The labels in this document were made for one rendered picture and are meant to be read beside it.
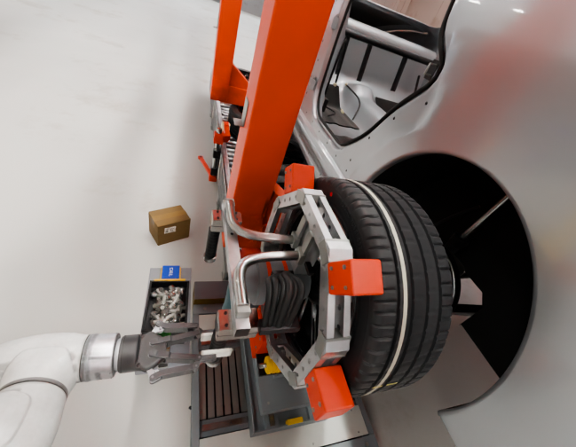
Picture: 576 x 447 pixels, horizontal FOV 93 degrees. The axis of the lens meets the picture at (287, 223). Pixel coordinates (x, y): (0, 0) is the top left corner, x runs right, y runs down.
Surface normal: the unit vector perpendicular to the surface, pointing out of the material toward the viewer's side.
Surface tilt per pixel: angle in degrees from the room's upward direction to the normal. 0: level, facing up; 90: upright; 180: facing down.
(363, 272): 35
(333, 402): 0
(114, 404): 0
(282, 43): 90
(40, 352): 12
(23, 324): 0
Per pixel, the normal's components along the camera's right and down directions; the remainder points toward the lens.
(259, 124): 0.23, 0.68
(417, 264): 0.37, -0.29
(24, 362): 0.11, -0.83
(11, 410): 0.63, -0.77
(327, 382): 0.29, -0.72
